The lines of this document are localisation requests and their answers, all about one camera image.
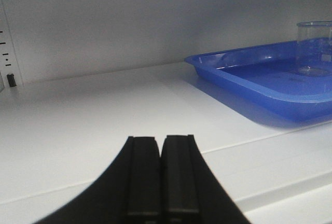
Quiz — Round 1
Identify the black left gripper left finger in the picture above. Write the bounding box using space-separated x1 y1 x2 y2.
38 136 161 223

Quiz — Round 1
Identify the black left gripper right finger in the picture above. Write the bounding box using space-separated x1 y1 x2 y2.
161 135 249 223

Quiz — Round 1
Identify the clear glass beaker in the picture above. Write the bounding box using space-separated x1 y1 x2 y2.
296 21 331 77

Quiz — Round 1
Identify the blue plastic tray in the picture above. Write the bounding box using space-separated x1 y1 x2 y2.
185 41 331 121

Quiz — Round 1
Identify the black shelf support clip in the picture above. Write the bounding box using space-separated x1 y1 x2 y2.
7 74 17 87

